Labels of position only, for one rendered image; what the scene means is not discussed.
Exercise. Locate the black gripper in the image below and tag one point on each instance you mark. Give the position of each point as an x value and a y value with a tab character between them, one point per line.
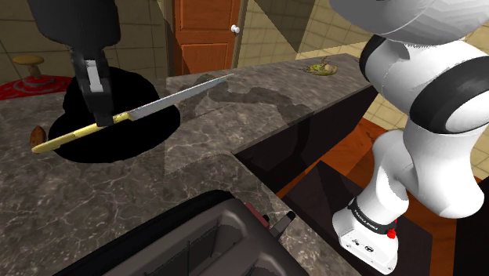
76	23

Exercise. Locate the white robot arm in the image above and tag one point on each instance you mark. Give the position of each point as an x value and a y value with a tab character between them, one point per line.
428	153

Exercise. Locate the red lid with wooden knob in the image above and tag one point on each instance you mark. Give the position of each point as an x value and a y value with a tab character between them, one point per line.
38	85

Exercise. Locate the small brown oval thing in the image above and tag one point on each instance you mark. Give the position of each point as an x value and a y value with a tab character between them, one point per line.
38	137

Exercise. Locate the orange wooden door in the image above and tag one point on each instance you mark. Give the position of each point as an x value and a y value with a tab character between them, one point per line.
206	34

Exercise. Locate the black toaster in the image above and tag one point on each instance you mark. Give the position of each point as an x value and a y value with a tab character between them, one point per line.
214	244

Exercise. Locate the dark robot stand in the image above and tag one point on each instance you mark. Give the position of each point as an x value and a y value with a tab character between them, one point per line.
319	198

